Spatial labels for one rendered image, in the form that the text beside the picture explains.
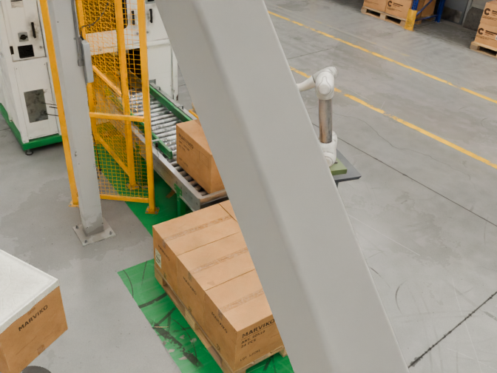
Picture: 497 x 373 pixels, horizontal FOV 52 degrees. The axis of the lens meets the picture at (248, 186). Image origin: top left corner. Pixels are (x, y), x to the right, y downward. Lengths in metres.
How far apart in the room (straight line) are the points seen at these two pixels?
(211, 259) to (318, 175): 3.37
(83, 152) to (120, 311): 1.30
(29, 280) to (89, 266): 1.57
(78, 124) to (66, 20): 0.81
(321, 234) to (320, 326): 0.06
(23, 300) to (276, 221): 2.64
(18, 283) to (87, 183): 1.68
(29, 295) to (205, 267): 1.26
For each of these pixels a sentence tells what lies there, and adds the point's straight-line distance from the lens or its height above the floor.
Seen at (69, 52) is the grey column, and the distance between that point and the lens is 4.01.
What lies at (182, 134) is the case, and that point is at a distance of 4.49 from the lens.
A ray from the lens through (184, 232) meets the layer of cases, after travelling 3.96.
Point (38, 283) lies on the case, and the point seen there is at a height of 1.02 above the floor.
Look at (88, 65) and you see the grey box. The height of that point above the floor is 1.61.
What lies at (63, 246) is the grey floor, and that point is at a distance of 4.80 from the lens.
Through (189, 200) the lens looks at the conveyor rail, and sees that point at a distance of 4.39.
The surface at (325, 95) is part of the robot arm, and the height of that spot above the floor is 1.52.
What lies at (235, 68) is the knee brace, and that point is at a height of 2.93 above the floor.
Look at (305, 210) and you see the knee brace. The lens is 0.36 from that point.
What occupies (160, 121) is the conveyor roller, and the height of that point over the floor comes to 0.54.
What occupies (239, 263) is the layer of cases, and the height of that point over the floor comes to 0.54.
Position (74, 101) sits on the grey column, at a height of 1.32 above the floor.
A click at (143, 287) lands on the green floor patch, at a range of 4.31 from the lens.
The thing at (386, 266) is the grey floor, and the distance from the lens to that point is 4.75.
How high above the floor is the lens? 3.06
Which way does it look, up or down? 34 degrees down
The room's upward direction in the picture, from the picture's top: 4 degrees clockwise
